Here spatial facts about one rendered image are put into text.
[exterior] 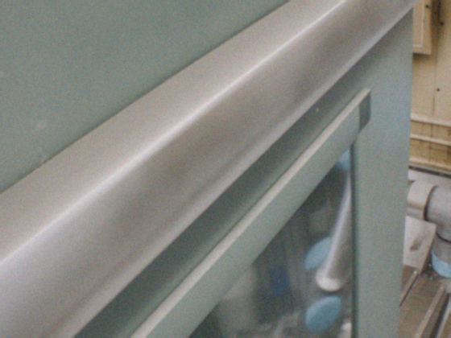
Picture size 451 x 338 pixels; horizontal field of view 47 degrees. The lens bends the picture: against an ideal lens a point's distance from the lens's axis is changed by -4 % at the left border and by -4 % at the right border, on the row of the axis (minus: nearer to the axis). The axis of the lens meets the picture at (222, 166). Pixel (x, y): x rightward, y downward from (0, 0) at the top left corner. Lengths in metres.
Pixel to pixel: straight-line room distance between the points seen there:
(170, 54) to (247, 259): 0.12
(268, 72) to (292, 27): 0.03
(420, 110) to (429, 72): 0.16
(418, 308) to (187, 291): 1.64
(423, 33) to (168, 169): 1.79
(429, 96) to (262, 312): 1.76
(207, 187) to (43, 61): 0.07
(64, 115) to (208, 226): 0.10
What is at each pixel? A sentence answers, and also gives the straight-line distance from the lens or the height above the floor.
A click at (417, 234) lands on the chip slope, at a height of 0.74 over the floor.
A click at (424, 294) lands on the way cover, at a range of 1.91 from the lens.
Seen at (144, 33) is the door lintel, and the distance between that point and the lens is 0.19.
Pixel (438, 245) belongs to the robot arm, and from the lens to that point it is 1.12.
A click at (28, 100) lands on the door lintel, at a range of 0.16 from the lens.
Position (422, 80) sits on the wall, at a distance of 2.01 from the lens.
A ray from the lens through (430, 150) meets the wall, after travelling 2.15.
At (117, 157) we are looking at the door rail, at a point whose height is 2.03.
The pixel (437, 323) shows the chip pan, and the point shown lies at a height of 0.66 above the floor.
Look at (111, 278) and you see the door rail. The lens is 0.16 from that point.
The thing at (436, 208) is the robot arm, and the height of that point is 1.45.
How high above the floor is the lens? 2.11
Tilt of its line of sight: 33 degrees down
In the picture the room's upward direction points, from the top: 11 degrees counter-clockwise
